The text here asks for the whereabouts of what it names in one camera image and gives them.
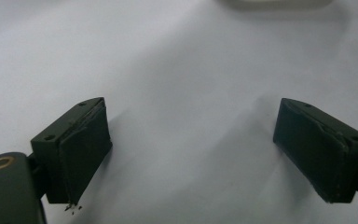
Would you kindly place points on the pale blue table mat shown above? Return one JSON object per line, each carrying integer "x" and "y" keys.
{"x": 183, "y": 93}

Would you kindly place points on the cream pump bottle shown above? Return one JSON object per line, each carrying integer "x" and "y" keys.
{"x": 273, "y": 1}

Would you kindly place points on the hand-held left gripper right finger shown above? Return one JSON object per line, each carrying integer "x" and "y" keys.
{"x": 320, "y": 149}

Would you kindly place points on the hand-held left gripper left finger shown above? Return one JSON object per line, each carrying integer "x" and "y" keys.
{"x": 74, "y": 152}

